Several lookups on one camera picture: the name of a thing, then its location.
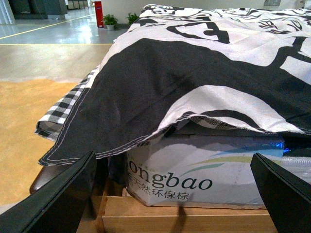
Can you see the potted plant in white pot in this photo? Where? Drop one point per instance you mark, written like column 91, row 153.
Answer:
column 110, row 21

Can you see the dark brown bed corner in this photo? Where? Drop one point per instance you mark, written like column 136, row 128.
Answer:
column 46, row 177

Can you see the black white checkered sheet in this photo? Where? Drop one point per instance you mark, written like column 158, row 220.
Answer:
column 51, row 124

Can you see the red cabinet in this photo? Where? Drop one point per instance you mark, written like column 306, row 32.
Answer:
column 99, row 13

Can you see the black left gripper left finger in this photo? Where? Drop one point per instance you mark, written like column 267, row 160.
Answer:
column 58, row 206

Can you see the white wrapped mattress with text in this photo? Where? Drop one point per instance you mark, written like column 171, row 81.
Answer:
column 199, row 171

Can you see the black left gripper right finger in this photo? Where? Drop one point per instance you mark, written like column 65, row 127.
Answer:
column 286, row 196

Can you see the black and white patterned quilt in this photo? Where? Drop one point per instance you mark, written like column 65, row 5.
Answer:
column 244, row 68

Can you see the wooden bed frame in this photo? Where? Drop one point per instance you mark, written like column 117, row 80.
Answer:
column 113, row 210

